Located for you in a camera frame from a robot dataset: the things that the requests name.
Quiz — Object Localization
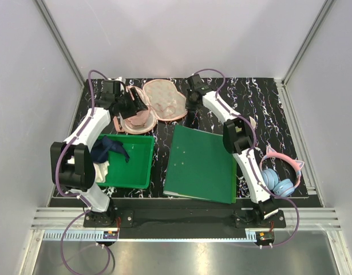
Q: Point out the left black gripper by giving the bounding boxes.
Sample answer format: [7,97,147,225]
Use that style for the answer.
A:
[116,87,148,119]

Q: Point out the pink mesh laundry bag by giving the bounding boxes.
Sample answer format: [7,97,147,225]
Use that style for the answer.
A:
[113,79,187,135]

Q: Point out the pink satin bra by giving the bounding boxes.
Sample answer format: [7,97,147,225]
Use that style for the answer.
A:
[113,86,179,135]

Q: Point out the green plastic bin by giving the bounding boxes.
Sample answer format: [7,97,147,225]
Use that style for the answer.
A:
[98,134,155,189]

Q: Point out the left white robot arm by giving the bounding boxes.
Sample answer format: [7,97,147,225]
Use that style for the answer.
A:
[50,78,147,227]

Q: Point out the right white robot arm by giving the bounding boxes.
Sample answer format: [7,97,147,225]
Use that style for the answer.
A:
[185,85,278,227]

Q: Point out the navy blue garment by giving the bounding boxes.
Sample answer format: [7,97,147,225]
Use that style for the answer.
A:
[90,136,130,163]

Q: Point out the yellow paper cup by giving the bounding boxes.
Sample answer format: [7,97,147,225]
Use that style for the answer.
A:
[249,116,256,130]

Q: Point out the white cloth garment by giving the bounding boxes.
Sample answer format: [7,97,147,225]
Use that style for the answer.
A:
[67,156,111,183]

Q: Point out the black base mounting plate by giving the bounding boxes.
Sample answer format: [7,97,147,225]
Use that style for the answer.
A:
[84,208,286,229]

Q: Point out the blue pink cat headphones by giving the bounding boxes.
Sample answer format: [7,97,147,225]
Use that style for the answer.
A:
[259,146,304,197]

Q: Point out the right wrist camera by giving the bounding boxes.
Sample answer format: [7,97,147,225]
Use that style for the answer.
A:
[187,74,209,91]

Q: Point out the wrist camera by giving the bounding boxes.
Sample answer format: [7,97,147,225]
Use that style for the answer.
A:
[103,77,126,95]
[187,74,209,91]

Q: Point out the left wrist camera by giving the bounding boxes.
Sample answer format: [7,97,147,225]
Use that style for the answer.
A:
[103,77,126,95]

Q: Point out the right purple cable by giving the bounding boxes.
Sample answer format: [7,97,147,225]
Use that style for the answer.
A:
[194,68,301,249]

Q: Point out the purple cable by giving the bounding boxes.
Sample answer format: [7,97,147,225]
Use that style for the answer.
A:
[56,69,122,273]
[194,68,301,249]

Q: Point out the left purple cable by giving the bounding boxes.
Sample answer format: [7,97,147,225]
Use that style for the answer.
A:
[56,69,122,273]

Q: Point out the green ring binder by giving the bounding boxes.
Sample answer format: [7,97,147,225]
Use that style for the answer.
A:
[163,125,237,204]

